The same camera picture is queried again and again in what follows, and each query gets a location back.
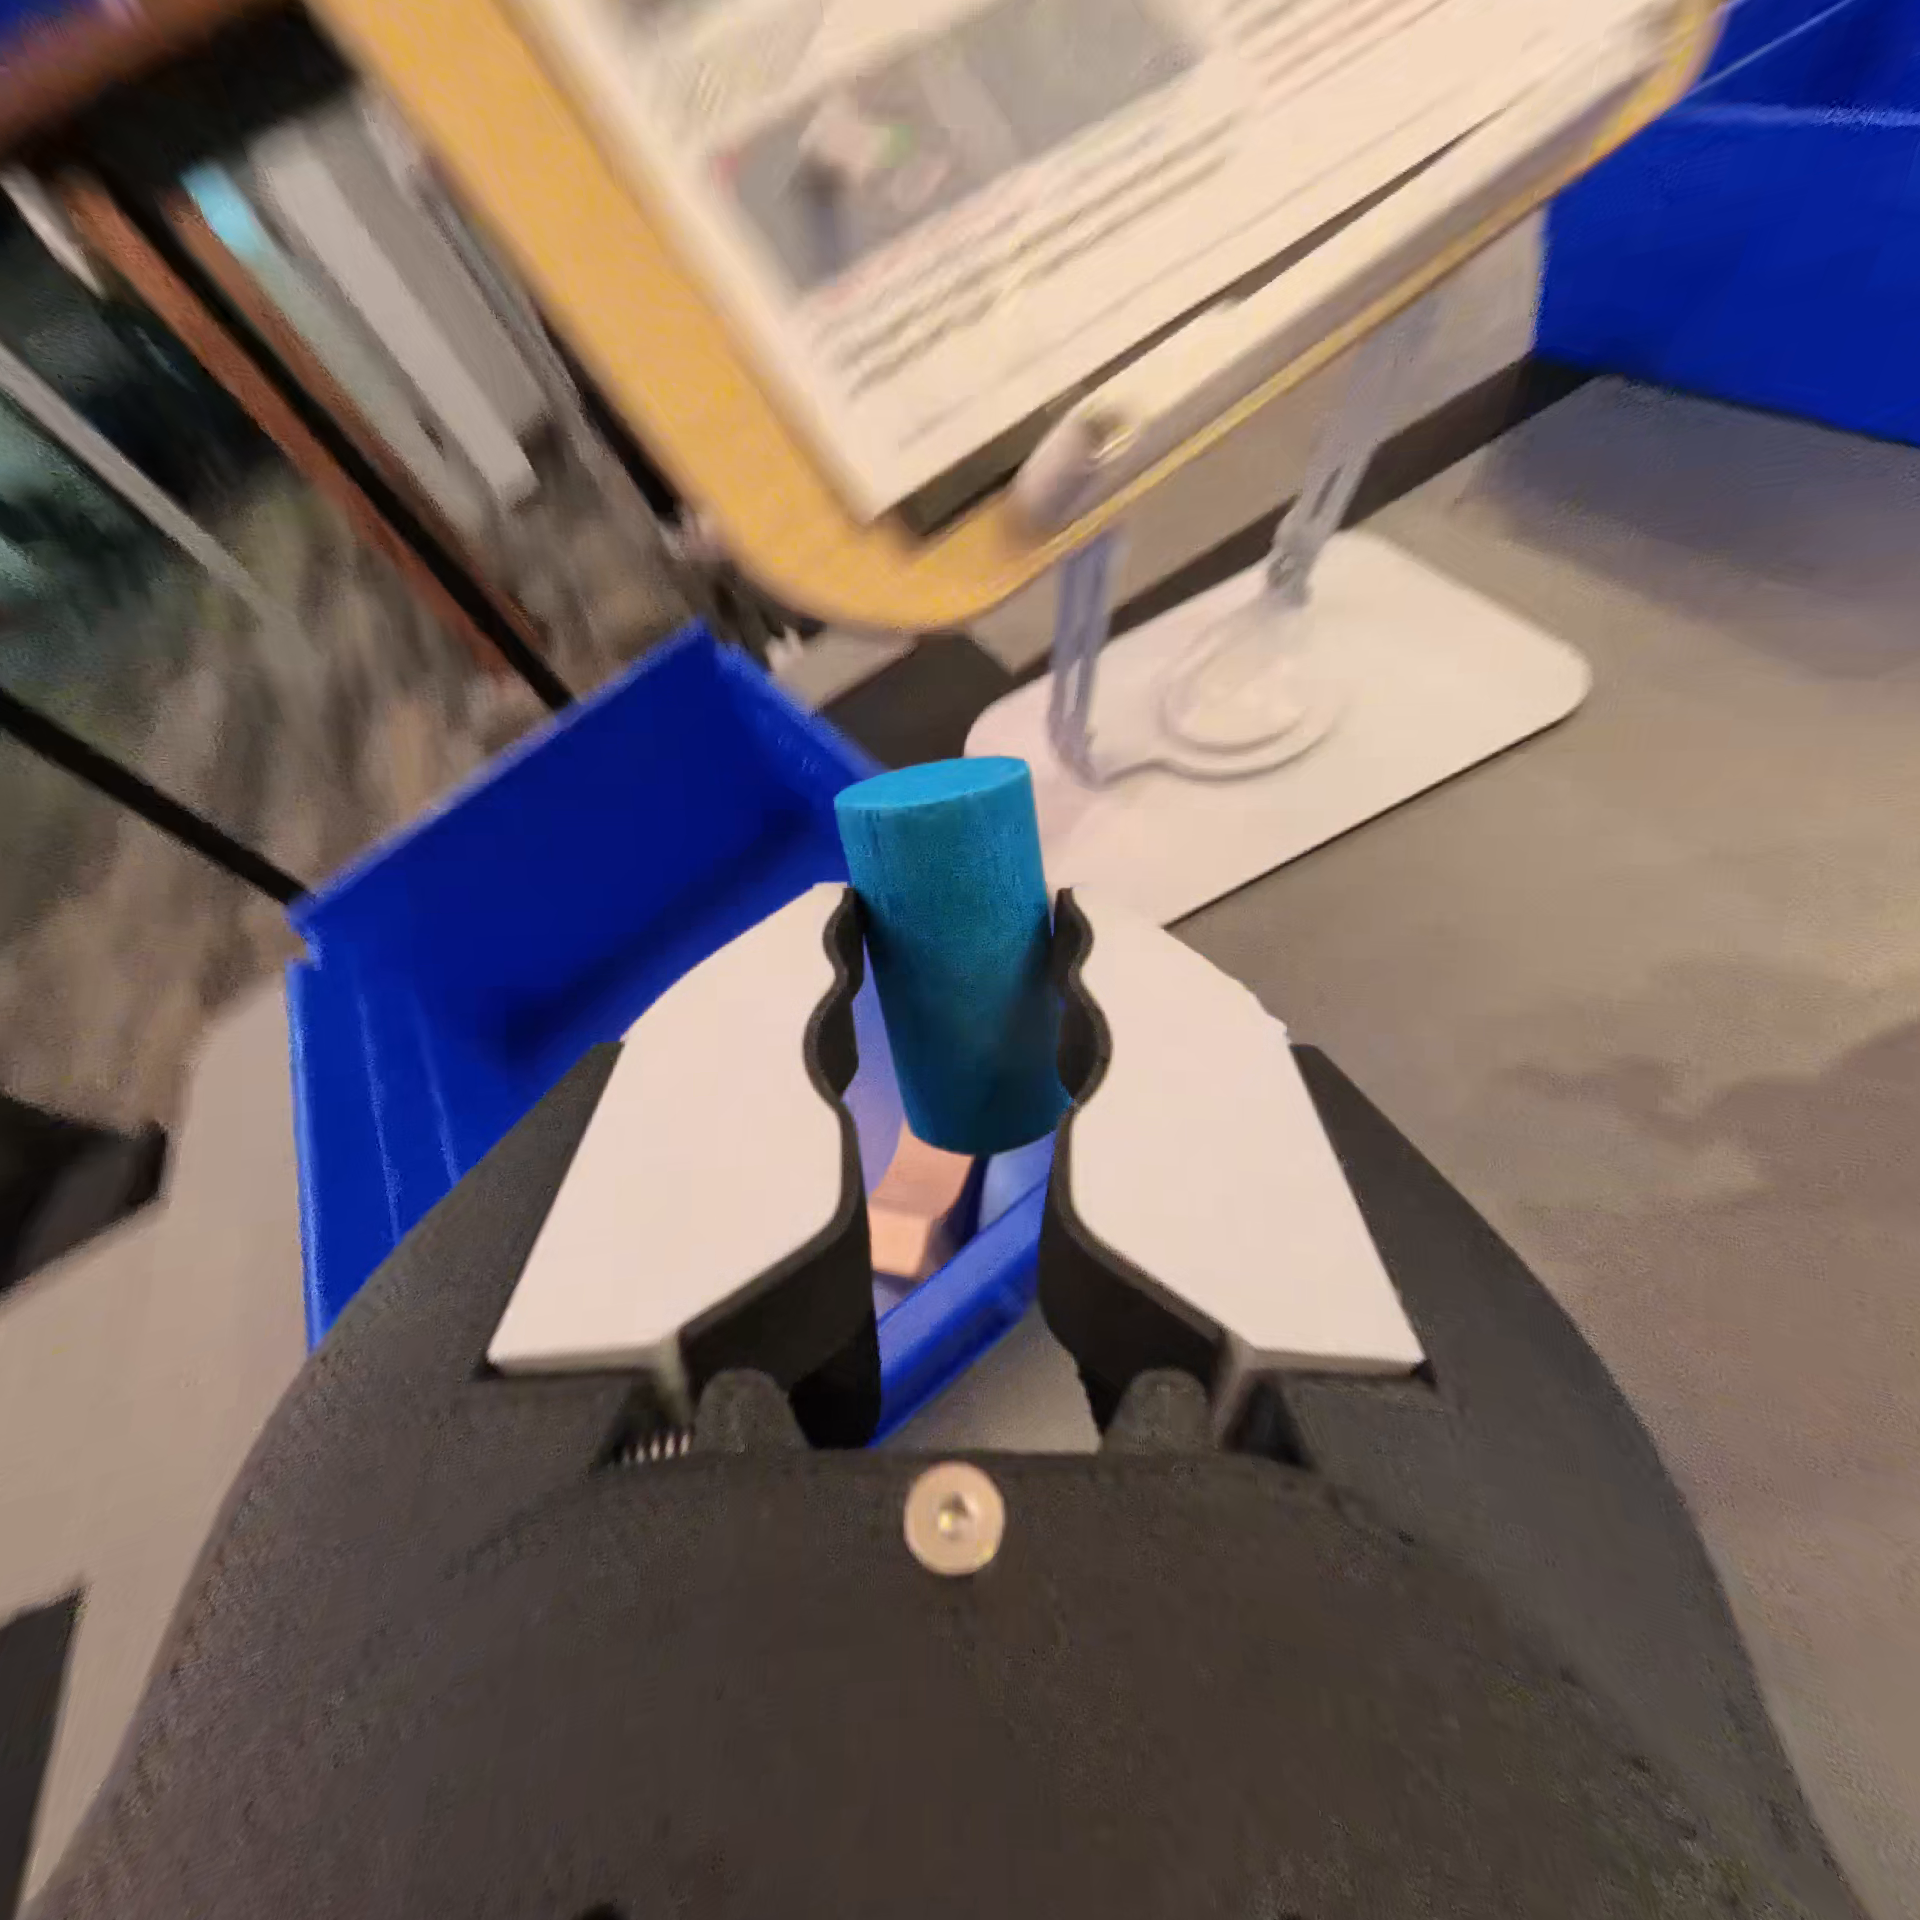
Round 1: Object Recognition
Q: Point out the brown wooden table leg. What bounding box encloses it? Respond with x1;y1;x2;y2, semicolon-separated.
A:
44;166;562;696

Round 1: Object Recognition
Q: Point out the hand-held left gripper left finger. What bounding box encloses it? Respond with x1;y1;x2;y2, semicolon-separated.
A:
487;880;882;1450

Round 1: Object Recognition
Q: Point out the white document stand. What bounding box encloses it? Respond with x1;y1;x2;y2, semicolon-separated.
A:
299;0;1727;927

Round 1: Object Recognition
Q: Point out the printed instruction sheet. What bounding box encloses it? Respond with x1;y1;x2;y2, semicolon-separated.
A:
526;0;1653;517

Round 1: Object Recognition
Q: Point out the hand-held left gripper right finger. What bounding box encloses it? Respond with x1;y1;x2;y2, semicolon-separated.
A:
1039;885;1428;1446

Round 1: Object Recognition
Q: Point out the blue plastic bin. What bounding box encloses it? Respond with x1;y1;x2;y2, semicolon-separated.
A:
1538;0;1920;447
284;621;1055;1450

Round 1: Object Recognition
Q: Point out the natural wooden arch block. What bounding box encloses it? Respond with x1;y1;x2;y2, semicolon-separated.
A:
867;1141;983;1281

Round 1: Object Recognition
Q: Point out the blue wooden cylinder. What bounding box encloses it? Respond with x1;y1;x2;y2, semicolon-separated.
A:
833;759;1077;1156

